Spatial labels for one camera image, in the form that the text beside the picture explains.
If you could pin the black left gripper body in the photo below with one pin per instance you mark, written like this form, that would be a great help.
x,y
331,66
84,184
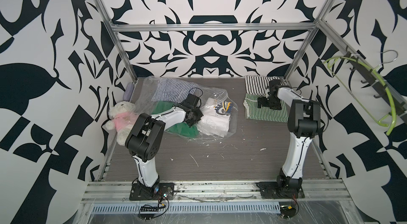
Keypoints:
x,y
196,115

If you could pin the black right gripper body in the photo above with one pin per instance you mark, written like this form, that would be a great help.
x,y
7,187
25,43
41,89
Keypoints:
x,y
269,102

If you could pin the green white striped garment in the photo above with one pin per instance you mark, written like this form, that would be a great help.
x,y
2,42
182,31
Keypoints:
x,y
264,113

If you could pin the black white striped tank top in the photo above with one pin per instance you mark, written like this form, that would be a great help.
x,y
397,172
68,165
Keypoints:
x,y
257,84

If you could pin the white printed t-shirt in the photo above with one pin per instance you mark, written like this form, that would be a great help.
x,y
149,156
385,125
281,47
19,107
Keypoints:
x,y
216,117

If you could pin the clear plastic vacuum bag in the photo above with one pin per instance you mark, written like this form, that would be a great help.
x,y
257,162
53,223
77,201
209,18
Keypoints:
x,y
145,89

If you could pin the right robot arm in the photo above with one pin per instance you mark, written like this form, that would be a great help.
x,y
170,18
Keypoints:
x,y
304,123

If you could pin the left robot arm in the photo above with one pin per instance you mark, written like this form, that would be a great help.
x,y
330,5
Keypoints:
x,y
146,136

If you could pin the blue white striped garment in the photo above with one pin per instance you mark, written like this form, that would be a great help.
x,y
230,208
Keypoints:
x,y
173,90

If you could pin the green clothes hanger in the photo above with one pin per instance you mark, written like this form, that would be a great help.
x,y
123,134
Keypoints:
x,y
373,93

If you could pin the white teddy bear pink shirt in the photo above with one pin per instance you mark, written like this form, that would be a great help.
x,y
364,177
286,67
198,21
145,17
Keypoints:
x,y
122,119

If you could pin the black electronics board right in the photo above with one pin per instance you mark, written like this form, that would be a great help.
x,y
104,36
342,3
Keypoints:
x,y
287,212

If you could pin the black electronics board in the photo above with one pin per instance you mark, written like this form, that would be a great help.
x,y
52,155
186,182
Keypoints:
x,y
148,212
287,212

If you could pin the black electronics board left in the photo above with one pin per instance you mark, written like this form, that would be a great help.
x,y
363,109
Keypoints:
x,y
148,212

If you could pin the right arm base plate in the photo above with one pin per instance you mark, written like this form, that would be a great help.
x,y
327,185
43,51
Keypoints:
x,y
283,190

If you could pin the black wall hook rack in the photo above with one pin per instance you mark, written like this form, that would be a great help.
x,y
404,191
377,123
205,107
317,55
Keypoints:
x,y
386,87

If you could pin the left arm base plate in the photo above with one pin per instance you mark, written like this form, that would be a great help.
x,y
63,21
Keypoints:
x,y
140,192

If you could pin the aluminium frame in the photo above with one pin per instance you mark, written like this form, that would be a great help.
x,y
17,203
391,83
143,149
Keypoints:
x,y
289,38

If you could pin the white slotted cable duct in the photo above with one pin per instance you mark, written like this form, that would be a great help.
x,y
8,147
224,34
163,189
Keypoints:
x,y
193,207

